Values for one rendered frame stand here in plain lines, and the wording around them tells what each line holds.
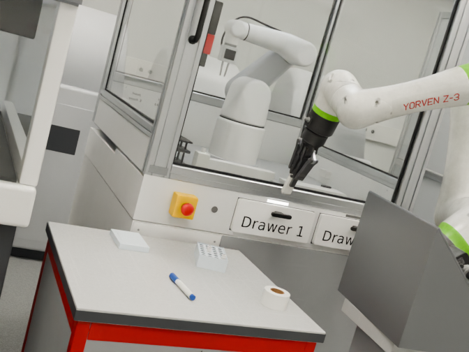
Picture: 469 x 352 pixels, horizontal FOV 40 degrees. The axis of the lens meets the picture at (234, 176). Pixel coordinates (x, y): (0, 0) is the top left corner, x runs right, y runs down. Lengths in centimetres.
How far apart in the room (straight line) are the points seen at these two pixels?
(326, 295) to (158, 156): 82
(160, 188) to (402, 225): 73
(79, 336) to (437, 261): 87
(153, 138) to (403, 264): 80
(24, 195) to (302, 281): 106
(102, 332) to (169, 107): 77
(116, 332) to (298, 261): 97
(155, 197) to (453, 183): 90
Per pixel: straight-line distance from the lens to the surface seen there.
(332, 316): 243
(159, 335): 149
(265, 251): 219
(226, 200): 208
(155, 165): 197
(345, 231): 230
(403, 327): 172
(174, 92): 195
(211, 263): 184
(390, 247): 182
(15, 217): 169
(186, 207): 196
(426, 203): 423
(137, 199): 199
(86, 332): 145
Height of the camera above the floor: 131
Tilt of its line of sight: 9 degrees down
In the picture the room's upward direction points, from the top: 16 degrees clockwise
